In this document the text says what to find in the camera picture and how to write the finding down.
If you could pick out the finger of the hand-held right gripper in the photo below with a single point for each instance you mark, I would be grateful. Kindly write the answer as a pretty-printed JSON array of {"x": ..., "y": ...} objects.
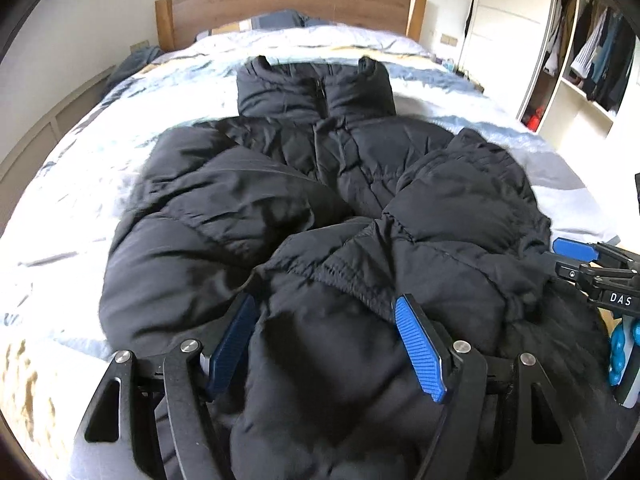
[
  {"x": 575, "y": 274},
  {"x": 572, "y": 248}
]

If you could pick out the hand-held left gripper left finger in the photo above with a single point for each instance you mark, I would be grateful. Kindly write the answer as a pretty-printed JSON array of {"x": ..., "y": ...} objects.
[{"x": 232, "y": 345}]

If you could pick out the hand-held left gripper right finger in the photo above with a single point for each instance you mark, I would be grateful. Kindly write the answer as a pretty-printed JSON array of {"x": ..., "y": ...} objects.
[{"x": 420, "y": 350}]

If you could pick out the black puffer jacket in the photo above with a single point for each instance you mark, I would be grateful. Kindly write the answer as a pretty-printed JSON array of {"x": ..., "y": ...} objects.
[{"x": 320, "y": 220}]

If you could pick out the hanging clothes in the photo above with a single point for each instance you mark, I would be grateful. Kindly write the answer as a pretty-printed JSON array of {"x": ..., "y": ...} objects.
[{"x": 607, "y": 55}]

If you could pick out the red item in wardrobe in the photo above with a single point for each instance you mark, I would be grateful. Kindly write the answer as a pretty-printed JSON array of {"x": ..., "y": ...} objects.
[{"x": 533, "y": 119}]

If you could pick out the nightstand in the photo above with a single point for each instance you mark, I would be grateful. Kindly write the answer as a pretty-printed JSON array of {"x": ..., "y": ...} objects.
[{"x": 472, "y": 80}]

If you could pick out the bed with striped duvet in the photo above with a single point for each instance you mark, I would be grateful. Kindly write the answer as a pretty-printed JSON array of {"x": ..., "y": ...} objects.
[{"x": 75, "y": 185}]

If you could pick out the white wardrobe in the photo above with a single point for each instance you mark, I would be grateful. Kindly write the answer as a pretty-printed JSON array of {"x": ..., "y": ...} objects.
[{"x": 505, "y": 25}]

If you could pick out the grey-blue crumpled blanket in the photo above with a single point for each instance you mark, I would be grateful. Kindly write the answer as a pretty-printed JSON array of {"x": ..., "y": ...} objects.
[{"x": 135, "y": 62}]

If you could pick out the striped pillow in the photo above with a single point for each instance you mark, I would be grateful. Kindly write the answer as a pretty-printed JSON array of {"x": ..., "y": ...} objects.
[{"x": 277, "y": 18}]

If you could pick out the blue pillow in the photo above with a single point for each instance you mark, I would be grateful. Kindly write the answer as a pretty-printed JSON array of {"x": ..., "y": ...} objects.
[{"x": 322, "y": 21}]

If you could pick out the wooden headboard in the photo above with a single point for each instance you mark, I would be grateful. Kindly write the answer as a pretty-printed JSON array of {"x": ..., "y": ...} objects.
[{"x": 300, "y": 2}]

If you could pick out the wall socket panel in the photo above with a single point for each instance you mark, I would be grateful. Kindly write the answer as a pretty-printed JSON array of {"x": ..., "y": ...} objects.
[
  {"x": 448, "y": 39},
  {"x": 140, "y": 46}
]

